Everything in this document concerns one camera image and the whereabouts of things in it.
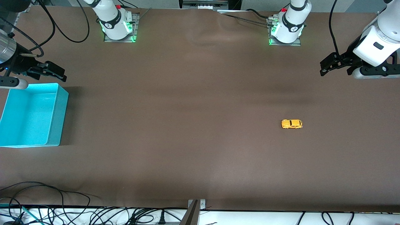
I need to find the braided grey cable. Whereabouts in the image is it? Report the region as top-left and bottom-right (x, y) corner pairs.
(216, 9), (273, 27)

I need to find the long looped black cable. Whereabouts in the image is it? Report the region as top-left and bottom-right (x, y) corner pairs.
(0, 181), (92, 225)

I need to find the aluminium frame profile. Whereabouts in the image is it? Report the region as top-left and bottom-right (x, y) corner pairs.
(11, 4), (32, 34)

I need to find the brown table cover sheet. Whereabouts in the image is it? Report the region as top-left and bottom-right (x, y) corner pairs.
(0, 6), (400, 213)

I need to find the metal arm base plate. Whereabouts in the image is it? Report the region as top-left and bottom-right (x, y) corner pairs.
(268, 17), (302, 47)
(104, 12), (139, 43)

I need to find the yellow beetle toy car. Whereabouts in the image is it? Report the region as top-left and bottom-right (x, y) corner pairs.
(281, 119), (303, 129)

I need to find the small metal bracket plate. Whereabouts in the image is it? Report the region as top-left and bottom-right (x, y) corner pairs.
(187, 199), (207, 210)

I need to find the teal cable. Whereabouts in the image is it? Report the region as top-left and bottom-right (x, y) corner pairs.
(0, 203), (44, 225)

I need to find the turquoise plastic bin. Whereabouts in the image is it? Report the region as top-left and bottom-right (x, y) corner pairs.
(0, 83), (69, 148)

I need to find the black power strip device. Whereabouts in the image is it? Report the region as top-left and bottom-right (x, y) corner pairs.
(179, 0), (230, 10)

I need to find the thin grey rod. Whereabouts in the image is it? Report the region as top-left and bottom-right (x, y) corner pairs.
(137, 7), (153, 20)

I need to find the tangled black cable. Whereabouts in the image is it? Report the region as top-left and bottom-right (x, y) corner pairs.
(50, 206), (188, 225)

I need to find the grey metal post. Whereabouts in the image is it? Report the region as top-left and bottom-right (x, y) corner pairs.
(179, 200), (200, 225)

